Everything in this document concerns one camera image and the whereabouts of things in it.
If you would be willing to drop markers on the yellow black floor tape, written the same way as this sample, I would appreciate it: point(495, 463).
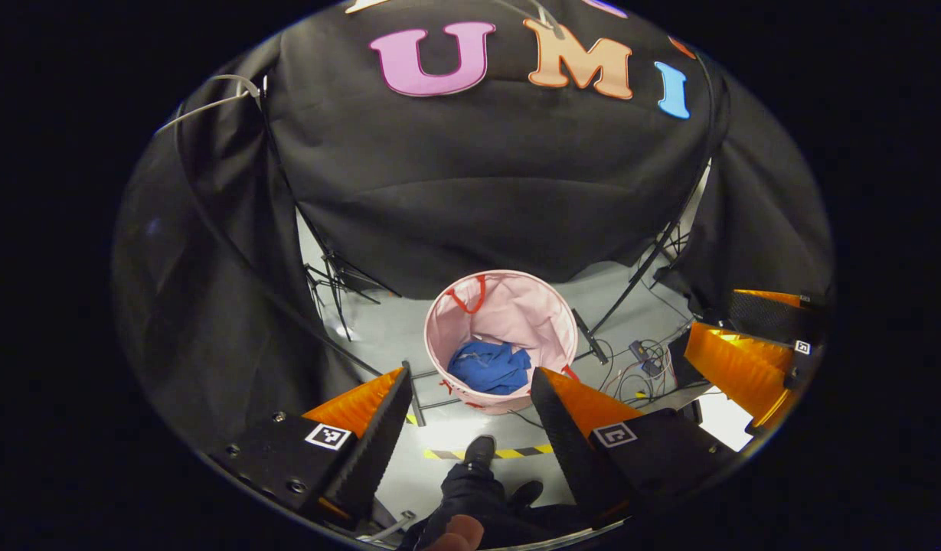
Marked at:
point(516, 451)

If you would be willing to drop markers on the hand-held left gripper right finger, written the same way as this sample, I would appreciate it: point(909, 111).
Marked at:
point(566, 451)

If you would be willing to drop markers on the person's black shoe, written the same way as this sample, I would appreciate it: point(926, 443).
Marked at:
point(479, 451)
point(527, 493)

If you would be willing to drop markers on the pink laundry hamper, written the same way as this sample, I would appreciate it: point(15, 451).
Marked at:
point(516, 306)

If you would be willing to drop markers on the person's black trousers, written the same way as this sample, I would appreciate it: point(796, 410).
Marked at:
point(470, 493)

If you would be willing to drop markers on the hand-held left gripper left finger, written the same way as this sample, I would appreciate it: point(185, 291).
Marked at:
point(378, 451)

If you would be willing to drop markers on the black power adapter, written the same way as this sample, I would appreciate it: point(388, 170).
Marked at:
point(646, 358)

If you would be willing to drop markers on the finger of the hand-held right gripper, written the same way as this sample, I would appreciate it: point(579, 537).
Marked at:
point(738, 371)
point(769, 317)

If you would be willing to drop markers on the black backdrop cloth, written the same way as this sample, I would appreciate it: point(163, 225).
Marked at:
point(478, 168)

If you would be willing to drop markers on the black backdrop stand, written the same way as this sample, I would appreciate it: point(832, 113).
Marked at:
point(665, 252)
point(336, 283)

